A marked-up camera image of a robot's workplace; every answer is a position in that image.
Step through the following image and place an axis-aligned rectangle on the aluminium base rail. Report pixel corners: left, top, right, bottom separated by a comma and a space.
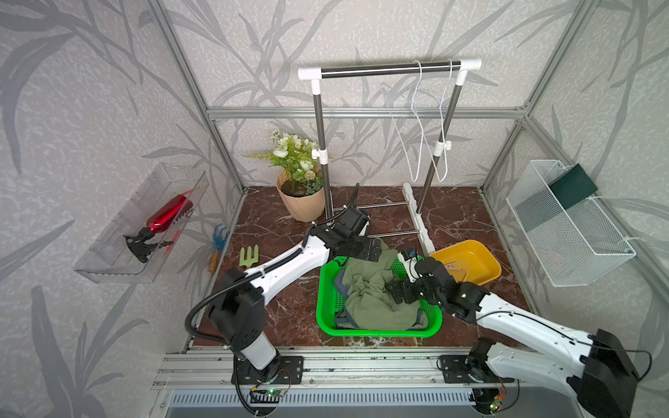
148, 343, 571, 416

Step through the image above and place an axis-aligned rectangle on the dark green cloth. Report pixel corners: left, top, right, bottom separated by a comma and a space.
549, 164, 599, 210

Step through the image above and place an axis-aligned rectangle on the white wire mesh basket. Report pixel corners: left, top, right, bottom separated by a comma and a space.
506, 160, 637, 287

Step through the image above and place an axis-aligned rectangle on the red spray bottle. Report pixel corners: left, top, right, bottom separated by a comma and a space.
124, 191, 194, 264

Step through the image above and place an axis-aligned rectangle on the potted plant with white flowers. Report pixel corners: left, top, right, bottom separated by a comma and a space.
246, 131, 325, 223

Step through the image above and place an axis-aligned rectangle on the white wire hanger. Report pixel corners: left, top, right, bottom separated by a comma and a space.
386, 60, 427, 183
432, 70, 453, 184

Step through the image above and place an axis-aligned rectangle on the blue-grey tank top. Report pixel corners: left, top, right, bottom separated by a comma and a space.
333, 269, 352, 329

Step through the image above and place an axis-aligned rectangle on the clear acrylic wall shelf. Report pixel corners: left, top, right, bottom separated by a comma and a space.
74, 163, 209, 284

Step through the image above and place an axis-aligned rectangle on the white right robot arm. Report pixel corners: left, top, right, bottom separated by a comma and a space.
387, 252, 645, 417

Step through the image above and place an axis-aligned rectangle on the yellow plastic bin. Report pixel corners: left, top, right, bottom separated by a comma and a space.
431, 240, 502, 286

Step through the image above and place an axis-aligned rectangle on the green garden hand fork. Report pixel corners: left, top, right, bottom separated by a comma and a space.
239, 245, 260, 268

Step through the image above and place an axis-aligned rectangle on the olive green tank top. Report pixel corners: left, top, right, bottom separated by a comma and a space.
343, 243, 428, 331

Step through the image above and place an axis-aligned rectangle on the clothes rack with steel bars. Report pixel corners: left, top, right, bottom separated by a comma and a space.
298, 59, 482, 255

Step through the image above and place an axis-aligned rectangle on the blue garden hand rake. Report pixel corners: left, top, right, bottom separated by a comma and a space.
208, 224, 228, 273

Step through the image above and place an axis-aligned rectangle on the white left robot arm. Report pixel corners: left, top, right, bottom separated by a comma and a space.
185, 186, 382, 383

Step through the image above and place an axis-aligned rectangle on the green perforated plastic basket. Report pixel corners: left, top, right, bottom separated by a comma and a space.
315, 257, 444, 338

